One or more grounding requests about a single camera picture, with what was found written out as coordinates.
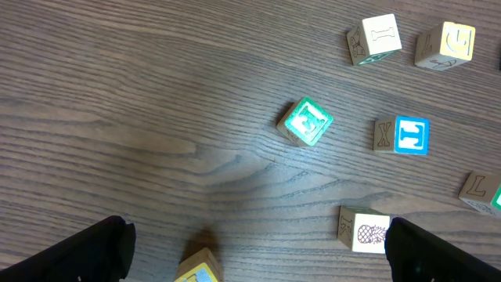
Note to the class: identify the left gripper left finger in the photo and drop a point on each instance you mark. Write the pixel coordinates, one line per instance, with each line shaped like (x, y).
(103, 252)

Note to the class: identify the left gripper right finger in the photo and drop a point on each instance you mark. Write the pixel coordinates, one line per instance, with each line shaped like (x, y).
(416, 255)

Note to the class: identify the wooden block yellow side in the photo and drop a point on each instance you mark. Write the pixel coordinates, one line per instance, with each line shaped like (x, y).
(363, 229)

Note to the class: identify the green number 7 block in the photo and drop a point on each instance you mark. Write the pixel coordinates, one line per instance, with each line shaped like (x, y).
(482, 192)

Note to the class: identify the yellow top block near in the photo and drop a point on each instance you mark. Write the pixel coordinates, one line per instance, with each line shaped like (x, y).
(200, 267)

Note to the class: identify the blue letter T block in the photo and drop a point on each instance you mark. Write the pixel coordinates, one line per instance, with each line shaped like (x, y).
(402, 135)

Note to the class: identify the green letter block left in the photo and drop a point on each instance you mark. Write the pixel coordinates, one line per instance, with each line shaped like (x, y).
(305, 122)

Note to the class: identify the yellow top block far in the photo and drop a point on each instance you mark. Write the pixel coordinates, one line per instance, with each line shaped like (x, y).
(445, 46)

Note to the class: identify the white block green side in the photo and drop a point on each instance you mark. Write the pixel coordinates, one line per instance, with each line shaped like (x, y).
(373, 39)

